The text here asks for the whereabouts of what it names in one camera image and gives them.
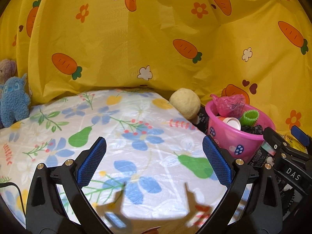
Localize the black plastic bag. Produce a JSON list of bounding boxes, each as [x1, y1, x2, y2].
[[241, 125, 263, 135]]

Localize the pink plastic trash bucket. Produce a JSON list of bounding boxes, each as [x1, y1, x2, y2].
[[205, 101, 264, 162]]

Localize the white orange paper cup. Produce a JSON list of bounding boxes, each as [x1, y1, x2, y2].
[[217, 116, 241, 130]]

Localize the pink plastic bag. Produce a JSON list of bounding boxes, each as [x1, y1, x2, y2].
[[210, 94, 245, 118]]

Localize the black printed box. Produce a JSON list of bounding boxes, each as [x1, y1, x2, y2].
[[194, 105, 296, 200]]

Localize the floral plastic bed sheet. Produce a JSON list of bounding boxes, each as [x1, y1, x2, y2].
[[1, 90, 226, 233]]

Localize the cream plush ball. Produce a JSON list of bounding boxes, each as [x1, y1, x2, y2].
[[169, 88, 200, 120]]

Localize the yellow carrot print curtain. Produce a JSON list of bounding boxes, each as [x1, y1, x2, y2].
[[1, 0, 311, 133]]

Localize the blue plush monster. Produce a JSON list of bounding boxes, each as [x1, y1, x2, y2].
[[1, 74, 31, 128]]

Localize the purple teddy bear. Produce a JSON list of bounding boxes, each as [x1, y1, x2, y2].
[[0, 59, 17, 85]]

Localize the black cable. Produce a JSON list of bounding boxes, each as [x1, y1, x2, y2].
[[0, 182, 27, 219]]

